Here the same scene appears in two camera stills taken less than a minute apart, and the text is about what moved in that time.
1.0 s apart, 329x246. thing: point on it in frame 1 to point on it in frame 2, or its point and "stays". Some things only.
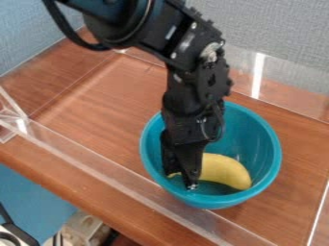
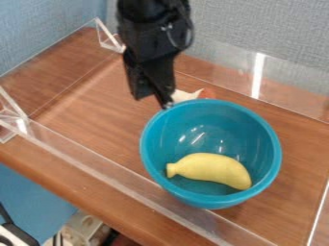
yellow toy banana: (220, 169) stays
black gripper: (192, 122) to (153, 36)
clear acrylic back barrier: (280, 75) stays
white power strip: (83, 231) stays
